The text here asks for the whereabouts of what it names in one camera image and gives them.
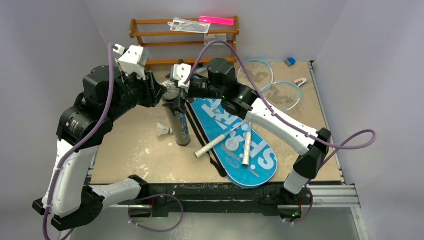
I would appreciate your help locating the small white box on shelf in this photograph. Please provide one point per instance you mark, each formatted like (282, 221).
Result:
(212, 37)

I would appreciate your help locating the black shuttlecock tube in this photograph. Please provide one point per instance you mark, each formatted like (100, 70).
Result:
(179, 125)

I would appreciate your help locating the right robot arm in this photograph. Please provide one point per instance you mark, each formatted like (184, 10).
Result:
(233, 105)

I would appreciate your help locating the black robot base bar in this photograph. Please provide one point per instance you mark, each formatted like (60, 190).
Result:
(270, 199)

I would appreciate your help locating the clear packaged item on shelf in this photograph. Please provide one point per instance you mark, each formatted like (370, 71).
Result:
(189, 26)

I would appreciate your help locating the white shuttlecock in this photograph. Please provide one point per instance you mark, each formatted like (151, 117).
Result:
(163, 130)
(172, 91)

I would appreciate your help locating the blue racket bag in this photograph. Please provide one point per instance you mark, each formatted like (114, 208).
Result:
(209, 120)

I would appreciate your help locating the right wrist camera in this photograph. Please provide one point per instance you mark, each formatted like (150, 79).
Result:
(180, 75)

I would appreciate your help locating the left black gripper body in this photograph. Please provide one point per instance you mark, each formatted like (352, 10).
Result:
(133, 92)

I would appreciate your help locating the pink fluorescent ruler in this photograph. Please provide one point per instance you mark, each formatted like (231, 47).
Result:
(217, 20)

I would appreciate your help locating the far blue badminton racket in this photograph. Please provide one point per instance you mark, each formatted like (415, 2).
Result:
(263, 76)

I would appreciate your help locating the pink and white clip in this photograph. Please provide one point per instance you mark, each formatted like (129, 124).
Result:
(300, 82)

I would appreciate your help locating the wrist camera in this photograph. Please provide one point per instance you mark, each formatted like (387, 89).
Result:
(180, 75)
(132, 60)

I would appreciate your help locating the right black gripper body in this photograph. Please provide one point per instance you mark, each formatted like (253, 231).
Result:
(185, 94)

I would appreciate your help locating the blue and grey eraser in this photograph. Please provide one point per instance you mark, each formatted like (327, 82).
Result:
(290, 62)

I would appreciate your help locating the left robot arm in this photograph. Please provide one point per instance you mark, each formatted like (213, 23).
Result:
(108, 94)

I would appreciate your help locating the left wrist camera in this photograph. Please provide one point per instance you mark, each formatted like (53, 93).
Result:
(132, 60)

